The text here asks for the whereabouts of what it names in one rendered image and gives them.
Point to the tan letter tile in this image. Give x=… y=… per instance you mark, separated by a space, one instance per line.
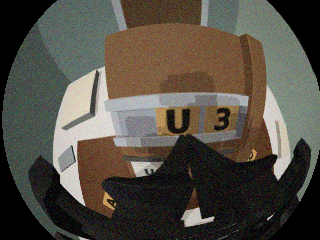
x=107 y=200
x=253 y=155

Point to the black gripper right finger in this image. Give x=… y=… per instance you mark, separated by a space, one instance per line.
x=217 y=177

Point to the white paper ticket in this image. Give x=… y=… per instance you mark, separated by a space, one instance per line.
x=143 y=168

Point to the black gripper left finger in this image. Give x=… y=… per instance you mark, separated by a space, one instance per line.
x=169 y=185

